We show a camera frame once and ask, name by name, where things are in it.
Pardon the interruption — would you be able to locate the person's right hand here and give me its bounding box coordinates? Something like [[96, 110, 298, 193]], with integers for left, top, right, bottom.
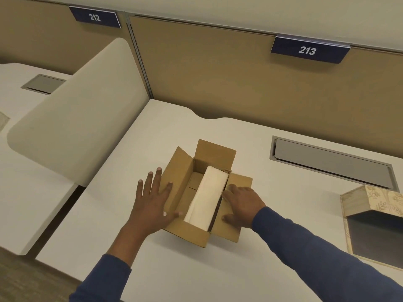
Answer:
[[222, 184, 267, 230]]

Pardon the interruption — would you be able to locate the person's left hand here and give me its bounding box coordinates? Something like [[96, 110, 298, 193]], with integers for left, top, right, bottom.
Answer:
[[127, 167, 184, 237]]

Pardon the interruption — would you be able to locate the brown cardboard box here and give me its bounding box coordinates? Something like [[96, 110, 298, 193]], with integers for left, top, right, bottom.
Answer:
[[158, 139, 254, 248]]

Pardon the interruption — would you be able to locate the person's left forearm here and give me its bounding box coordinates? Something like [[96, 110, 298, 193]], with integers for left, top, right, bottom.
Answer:
[[70, 217, 152, 302]]

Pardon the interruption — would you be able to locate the person's right forearm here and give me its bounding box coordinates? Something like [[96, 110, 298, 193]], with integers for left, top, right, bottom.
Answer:
[[251, 206, 403, 302]]

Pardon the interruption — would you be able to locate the white tissue paper stack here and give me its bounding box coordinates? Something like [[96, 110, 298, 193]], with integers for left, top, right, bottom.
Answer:
[[183, 165, 230, 232]]

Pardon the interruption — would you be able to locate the cream rounded desk divider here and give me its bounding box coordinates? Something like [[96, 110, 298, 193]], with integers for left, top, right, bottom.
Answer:
[[6, 38, 150, 188]]

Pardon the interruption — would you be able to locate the wide tan partition panel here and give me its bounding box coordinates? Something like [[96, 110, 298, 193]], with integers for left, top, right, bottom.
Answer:
[[128, 15, 403, 164]]

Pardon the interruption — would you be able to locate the beige floral tissue box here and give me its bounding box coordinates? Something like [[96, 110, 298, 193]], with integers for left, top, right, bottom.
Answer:
[[340, 185, 403, 271]]

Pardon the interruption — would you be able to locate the small blue number sign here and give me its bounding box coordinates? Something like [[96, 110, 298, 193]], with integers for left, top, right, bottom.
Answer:
[[68, 6, 122, 29]]

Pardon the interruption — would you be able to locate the narrow tan partition panel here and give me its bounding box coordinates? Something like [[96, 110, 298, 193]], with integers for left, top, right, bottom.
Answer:
[[0, 0, 130, 76]]

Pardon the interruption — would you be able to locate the large blue number sign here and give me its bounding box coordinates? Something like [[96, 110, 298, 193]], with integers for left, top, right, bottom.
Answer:
[[270, 34, 352, 64]]

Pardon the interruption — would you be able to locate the large grey desk cable lid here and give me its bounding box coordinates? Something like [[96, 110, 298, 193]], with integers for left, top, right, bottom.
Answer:
[[269, 135, 396, 190]]

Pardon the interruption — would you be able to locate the grey metal partition post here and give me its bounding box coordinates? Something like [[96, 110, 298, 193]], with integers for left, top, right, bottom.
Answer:
[[124, 12, 153, 101]]

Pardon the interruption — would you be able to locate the small grey desk cable lid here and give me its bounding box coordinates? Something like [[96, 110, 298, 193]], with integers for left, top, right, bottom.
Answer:
[[20, 74, 67, 95]]

